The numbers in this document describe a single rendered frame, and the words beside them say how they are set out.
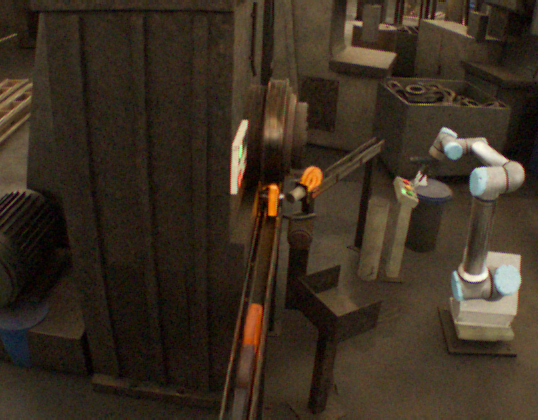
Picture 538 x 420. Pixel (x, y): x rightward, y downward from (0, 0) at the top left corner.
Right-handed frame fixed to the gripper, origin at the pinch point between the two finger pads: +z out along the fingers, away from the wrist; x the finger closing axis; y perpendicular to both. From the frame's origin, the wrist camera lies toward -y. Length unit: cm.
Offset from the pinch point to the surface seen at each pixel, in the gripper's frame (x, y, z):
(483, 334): -62, 56, 37
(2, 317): -101, -176, 106
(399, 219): 2.2, 3.9, 24.5
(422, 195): 35.5, 22.0, 17.3
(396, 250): 2.1, 12.9, 43.9
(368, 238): -1.6, -8.0, 41.8
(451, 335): -52, 47, 51
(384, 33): 412, 22, -23
